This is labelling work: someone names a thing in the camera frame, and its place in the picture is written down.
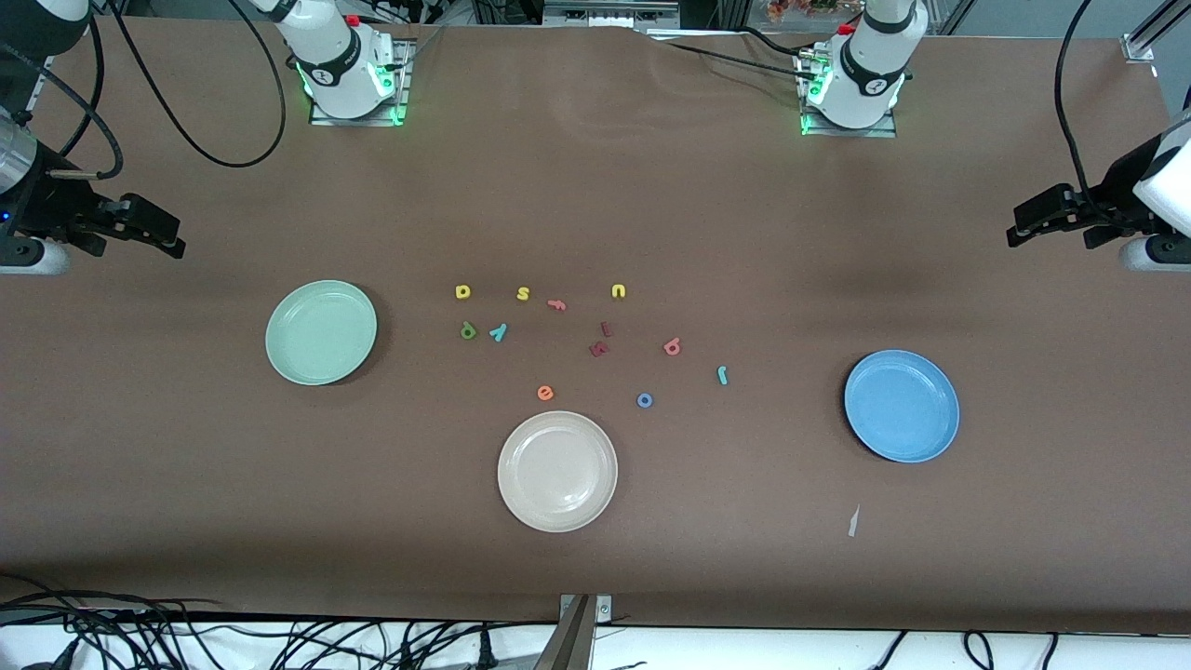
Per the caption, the light green plate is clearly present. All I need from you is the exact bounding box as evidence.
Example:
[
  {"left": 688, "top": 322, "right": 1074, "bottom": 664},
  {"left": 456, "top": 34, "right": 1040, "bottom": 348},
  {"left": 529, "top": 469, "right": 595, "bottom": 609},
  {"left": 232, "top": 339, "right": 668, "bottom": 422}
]
[{"left": 265, "top": 279, "right": 379, "bottom": 386}]

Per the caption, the aluminium frame rail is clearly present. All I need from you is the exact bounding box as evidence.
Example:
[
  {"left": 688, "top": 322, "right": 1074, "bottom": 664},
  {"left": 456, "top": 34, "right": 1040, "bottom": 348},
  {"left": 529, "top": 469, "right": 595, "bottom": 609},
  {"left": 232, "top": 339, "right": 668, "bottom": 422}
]
[
  {"left": 1120, "top": 0, "right": 1191, "bottom": 63},
  {"left": 20, "top": 51, "right": 52, "bottom": 127}
]

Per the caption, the grey box behind table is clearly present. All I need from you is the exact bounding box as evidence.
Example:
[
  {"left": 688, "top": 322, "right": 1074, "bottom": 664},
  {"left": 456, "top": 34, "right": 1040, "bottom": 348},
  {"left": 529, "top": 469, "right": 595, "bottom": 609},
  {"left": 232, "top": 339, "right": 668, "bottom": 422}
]
[{"left": 542, "top": 0, "right": 682, "bottom": 29}]

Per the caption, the black cable to arm base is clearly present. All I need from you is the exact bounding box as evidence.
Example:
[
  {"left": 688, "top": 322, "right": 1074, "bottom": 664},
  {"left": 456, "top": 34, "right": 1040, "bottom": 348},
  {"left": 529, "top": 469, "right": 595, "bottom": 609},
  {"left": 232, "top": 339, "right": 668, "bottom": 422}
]
[{"left": 651, "top": 26, "right": 820, "bottom": 87}]

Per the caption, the grey support beam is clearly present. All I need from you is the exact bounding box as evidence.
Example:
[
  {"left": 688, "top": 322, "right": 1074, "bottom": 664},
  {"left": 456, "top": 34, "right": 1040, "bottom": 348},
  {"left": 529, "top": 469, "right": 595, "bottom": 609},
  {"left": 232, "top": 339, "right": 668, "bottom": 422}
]
[{"left": 533, "top": 596, "right": 598, "bottom": 670}]

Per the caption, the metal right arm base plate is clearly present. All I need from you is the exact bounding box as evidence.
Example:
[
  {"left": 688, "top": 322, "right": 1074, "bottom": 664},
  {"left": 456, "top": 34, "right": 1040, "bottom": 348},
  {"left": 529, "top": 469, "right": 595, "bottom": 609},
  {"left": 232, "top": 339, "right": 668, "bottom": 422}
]
[{"left": 309, "top": 37, "right": 416, "bottom": 127}]

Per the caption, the blue plate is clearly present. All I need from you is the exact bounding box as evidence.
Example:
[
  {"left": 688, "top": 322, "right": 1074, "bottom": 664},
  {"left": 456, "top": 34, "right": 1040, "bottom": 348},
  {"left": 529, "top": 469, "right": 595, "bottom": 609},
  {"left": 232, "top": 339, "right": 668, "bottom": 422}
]
[{"left": 844, "top": 349, "right": 960, "bottom": 463}]

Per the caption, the small metal table bracket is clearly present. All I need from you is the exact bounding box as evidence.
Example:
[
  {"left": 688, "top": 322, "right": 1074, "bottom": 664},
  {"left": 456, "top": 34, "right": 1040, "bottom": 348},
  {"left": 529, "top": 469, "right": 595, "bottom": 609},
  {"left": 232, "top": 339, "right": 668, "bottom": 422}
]
[{"left": 558, "top": 594, "right": 614, "bottom": 624}]

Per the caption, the long black right arm cable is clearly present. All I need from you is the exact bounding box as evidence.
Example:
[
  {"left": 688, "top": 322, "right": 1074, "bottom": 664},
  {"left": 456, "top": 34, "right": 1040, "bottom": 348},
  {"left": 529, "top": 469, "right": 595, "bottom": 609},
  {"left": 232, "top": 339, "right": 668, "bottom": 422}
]
[{"left": 107, "top": 0, "right": 288, "bottom": 170}]

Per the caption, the beige plate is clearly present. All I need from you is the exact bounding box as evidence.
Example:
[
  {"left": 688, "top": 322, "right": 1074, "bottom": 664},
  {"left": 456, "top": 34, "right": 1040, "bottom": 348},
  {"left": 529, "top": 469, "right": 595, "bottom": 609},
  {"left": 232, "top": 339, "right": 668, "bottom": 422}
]
[{"left": 497, "top": 410, "right": 619, "bottom": 533}]

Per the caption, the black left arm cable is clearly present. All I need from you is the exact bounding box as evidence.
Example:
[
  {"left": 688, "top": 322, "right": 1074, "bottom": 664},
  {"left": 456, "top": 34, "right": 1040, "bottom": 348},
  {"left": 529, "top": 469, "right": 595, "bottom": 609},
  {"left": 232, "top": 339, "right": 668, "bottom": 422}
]
[{"left": 1052, "top": 0, "right": 1117, "bottom": 226}]

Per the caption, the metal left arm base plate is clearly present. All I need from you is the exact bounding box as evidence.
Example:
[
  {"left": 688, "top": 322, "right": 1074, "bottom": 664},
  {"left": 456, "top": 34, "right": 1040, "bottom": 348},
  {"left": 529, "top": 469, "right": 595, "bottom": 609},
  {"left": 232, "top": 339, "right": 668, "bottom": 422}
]
[{"left": 797, "top": 51, "right": 900, "bottom": 140}]

